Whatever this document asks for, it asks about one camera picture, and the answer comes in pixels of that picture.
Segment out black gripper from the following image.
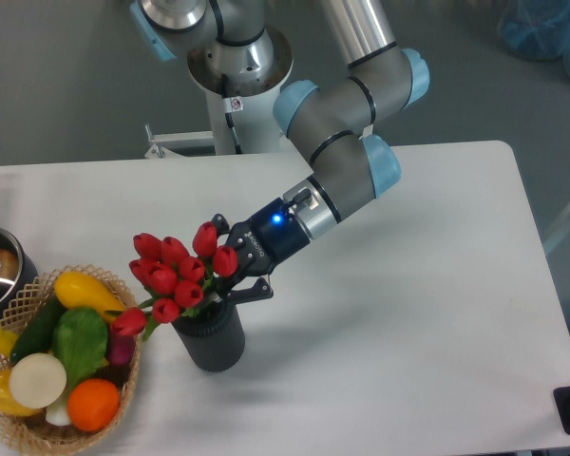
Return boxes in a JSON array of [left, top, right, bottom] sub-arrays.
[[211, 198, 310, 304]]

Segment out red tulip bouquet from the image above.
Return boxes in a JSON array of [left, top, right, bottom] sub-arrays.
[[110, 221, 238, 339]]

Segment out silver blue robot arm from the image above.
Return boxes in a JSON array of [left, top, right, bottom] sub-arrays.
[[204, 1, 429, 303]]

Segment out dark grey ribbed vase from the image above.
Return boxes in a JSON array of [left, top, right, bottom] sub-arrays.
[[172, 302, 246, 372]]

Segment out purple red onion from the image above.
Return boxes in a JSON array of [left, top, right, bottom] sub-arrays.
[[105, 332, 136, 366]]

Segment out yellow squash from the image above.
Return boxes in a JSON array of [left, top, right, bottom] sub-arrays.
[[53, 271, 125, 323]]

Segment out green leafy bok choy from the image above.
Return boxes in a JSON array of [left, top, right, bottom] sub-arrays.
[[46, 307, 108, 427]]

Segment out orange fruit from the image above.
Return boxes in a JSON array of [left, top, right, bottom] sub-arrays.
[[67, 378, 120, 432]]

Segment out dark green cucumber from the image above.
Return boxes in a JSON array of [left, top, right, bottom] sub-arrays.
[[9, 294, 67, 365]]

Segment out white round onion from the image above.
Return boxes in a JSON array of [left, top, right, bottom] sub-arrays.
[[9, 353, 67, 409]]

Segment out yellow banana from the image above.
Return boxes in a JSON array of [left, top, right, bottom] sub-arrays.
[[0, 325, 19, 358]]

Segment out yellow bell pepper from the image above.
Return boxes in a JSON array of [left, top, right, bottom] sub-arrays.
[[0, 369, 42, 417]]

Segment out blue plastic bag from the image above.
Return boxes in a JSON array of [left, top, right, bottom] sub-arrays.
[[497, 1, 570, 78]]

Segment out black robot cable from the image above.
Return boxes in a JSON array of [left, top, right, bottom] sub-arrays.
[[220, 73, 243, 156]]

